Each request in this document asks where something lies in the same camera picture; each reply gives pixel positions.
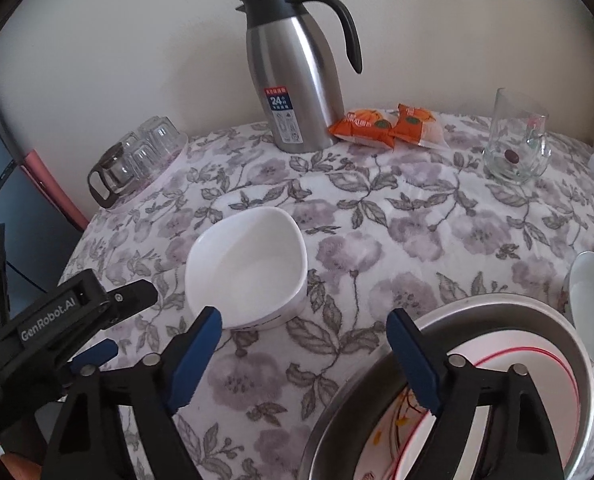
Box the small glass cup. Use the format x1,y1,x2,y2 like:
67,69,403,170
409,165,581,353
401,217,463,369
139,116,182,155
132,145,170,182
121,131,154,162

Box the pink board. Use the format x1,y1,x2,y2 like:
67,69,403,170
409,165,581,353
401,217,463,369
19,149,90,231

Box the stainless steel basin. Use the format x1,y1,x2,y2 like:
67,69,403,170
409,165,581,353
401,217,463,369
297,296,594,480

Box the orange snack packet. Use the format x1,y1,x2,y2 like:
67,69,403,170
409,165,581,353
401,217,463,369
328,108,399,150
389,103,450,150

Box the small white bowl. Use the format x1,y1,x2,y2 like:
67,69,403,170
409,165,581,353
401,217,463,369
184,206,309,331

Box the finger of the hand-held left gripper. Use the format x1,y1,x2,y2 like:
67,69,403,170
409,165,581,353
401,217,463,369
68,338,120,377
107,280,158,324

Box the stainless steel thermos jug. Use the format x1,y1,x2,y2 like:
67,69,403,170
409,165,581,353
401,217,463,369
235,0,364,154

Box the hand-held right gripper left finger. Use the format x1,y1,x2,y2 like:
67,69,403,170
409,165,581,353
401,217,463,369
42,306,223,480

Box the dark blue panel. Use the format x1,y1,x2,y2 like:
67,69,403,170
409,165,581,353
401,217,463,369
0,80,85,286

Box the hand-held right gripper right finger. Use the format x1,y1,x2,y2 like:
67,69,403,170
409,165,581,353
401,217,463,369
386,308,565,480

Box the floral tablecloth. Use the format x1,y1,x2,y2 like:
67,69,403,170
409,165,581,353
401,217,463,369
57,110,594,480

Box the clear glass mug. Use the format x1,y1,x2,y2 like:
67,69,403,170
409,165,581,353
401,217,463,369
482,87,553,184

